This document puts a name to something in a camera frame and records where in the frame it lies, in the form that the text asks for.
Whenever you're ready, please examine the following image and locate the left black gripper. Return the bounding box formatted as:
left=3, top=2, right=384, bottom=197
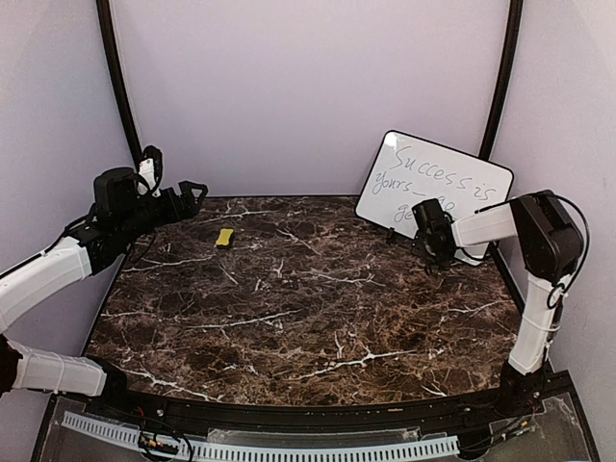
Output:
left=117, top=180, right=207, bottom=243

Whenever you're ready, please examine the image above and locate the yellow black eraser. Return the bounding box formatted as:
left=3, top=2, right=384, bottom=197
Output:
left=215, top=228, right=235, bottom=248

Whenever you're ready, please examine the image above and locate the white whiteboard black frame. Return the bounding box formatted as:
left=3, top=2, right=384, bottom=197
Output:
left=355, top=130, right=514, bottom=238

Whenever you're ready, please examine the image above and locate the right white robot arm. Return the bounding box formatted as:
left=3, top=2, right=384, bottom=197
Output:
left=412, top=190, right=590, bottom=418

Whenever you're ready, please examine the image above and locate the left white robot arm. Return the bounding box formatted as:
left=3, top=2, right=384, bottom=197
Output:
left=1, top=167, right=208, bottom=420

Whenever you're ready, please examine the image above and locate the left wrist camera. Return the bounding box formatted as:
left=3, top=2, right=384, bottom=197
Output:
left=137, top=145, right=163, bottom=197

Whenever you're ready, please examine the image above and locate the left black frame post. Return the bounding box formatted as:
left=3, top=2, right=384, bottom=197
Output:
left=95, top=0, right=141, bottom=167

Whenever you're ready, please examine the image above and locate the black frame post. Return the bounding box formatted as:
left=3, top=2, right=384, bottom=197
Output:
left=478, top=0, right=524, bottom=161
left=95, top=0, right=141, bottom=167

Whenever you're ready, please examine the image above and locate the black front rail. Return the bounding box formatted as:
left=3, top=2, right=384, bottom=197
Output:
left=81, top=389, right=543, bottom=435

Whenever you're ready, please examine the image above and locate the white slotted cable duct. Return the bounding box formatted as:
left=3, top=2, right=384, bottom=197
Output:
left=61, top=412, right=459, bottom=461

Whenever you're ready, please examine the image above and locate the right black frame post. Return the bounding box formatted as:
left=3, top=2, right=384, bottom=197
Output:
left=478, top=0, right=524, bottom=161

